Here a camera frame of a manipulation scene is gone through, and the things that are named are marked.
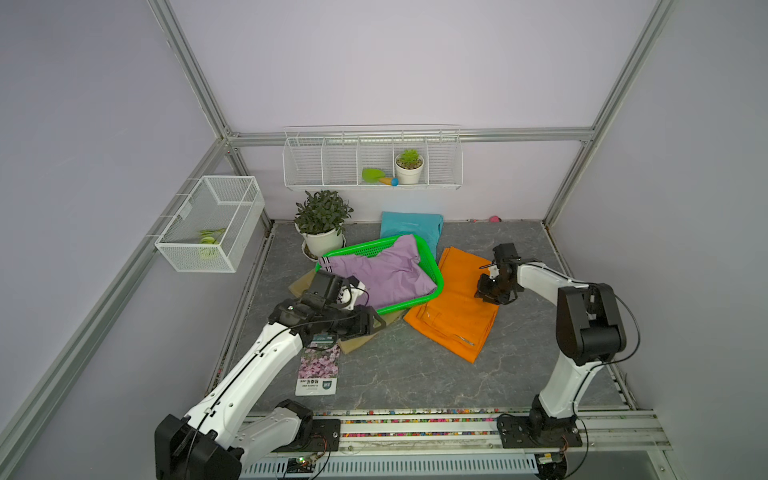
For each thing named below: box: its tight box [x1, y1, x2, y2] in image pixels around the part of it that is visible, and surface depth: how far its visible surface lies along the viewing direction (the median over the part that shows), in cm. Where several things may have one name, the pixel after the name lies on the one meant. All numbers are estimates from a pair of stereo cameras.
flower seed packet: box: [295, 334, 341, 396], surface depth 85 cm
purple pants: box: [318, 234, 437, 309], surface depth 100 cm
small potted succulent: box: [395, 149, 425, 185], surface depth 93 cm
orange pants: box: [403, 246, 500, 364], surface depth 93 cm
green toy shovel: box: [362, 168, 400, 187], surface depth 102 cm
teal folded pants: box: [380, 211, 444, 259], surface depth 118 cm
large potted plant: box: [294, 190, 355, 262], surface depth 101 cm
